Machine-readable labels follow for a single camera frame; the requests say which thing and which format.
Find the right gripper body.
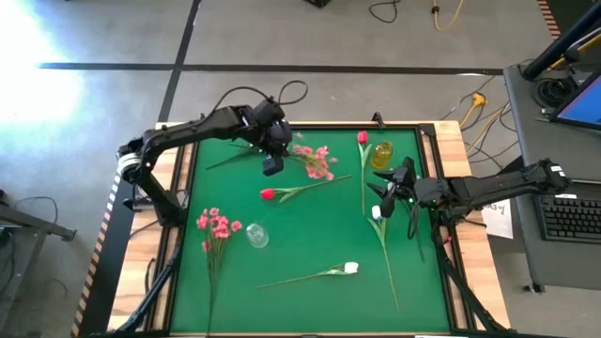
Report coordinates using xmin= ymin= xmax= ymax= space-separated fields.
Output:
xmin=389 ymin=157 xmax=419 ymax=203

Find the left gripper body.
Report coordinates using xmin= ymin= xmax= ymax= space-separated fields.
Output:
xmin=243 ymin=99 xmax=293 ymax=157

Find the white tulip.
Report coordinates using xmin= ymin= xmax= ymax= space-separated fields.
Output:
xmin=256 ymin=261 xmax=361 ymax=289
xmin=367 ymin=204 xmax=401 ymax=314

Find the red tulip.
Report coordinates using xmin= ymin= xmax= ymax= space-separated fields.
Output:
xmin=355 ymin=130 xmax=375 ymax=217
xmin=259 ymin=174 xmax=353 ymax=204

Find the pink blossom spray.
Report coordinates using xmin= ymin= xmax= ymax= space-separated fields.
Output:
xmin=229 ymin=131 xmax=339 ymax=182
xmin=195 ymin=206 xmax=244 ymax=335

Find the amber glass vase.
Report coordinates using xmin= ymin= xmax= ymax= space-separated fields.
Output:
xmin=370 ymin=140 xmax=394 ymax=170

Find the clear ribbed glass vase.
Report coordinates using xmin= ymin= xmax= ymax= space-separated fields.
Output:
xmin=244 ymin=222 xmax=270 ymax=249

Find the green table mat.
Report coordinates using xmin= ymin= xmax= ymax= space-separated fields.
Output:
xmin=169 ymin=127 xmax=451 ymax=334

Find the white paper sheet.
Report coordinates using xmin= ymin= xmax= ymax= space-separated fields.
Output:
xmin=481 ymin=199 xmax=516 ymax=240

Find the black keyboard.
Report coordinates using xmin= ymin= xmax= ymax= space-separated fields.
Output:
xmin=534 ymin=194 xmax=601 ymax=245

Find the monitor with blue screen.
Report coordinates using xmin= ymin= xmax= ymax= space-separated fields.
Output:
xmin=548 ymin=69 xmax=601 ymax=132

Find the black pole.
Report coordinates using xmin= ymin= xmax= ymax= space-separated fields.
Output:
xmin=521 ymin=0 xmax=601 ymax=82

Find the black base platform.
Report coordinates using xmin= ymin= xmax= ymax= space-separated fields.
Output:
xmin=74 ymin=140 xmax=163 ymax=338

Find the orange black hazard strip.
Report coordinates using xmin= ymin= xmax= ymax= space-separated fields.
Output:
xmin=536 ymin=0 xmax=563 ymax=39
xmin=69 ymin=173 xmax=118 ymax=338

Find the grey metal stand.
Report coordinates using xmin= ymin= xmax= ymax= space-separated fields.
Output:
xmin=0 ymin=187 xmax=79 ymax=338

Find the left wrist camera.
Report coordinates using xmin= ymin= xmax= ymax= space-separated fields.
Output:
xmin=261 ymin=154 xmax=285 ymax=177

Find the black table border frame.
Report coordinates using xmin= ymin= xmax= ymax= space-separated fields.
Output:
xmin=143 ymin=120 xmax=475 ymax=338

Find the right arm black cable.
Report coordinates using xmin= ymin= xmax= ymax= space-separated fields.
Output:
xmin=406 ymin=199 xmax=426 ymax=241

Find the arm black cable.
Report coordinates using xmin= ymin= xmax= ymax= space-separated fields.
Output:
xmin=210 ymin=79 xmax=310 ymax=114
xmin=406 ymin=199 xmax=426 ymax=241

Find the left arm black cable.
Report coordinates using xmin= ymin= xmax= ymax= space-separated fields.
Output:
xmin=210 ymin=79 xmax=310 ymax=114

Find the yellow extension cord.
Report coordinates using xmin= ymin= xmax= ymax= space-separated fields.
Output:
xmin=458 ymin=91 xmax=508 ymax=152

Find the black frame strut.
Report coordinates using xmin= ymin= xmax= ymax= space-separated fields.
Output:
xmin=115 ymin=234 xmax=185 ymax=335
xmin=429 ymin=220 xmax=511 ymax=335

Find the black floor cable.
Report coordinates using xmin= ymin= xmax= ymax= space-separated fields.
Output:
xmin=367 ymin=0 xmax=401 ymax=24

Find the yellow floor cable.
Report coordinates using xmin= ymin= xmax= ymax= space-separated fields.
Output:
xmin=430 ymin=0 xmax=466 ymax=32

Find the black cable coil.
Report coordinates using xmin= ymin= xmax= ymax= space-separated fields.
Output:
xmin=532 ymin=74 xmax=581 ymax=110

